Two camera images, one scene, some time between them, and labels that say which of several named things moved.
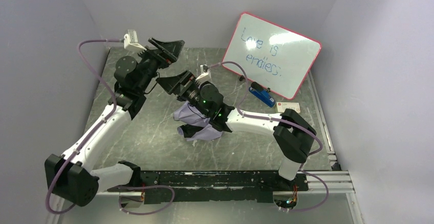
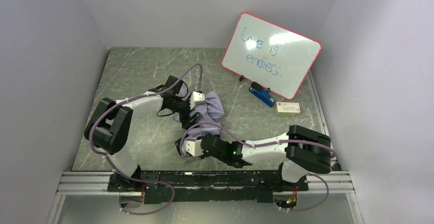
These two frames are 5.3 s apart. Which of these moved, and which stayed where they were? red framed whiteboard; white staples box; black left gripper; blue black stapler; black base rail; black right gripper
Moved: black left gripper; black right gripper
Stayed: white staples box; black base rail; blue black stapler; red framed whiteboard
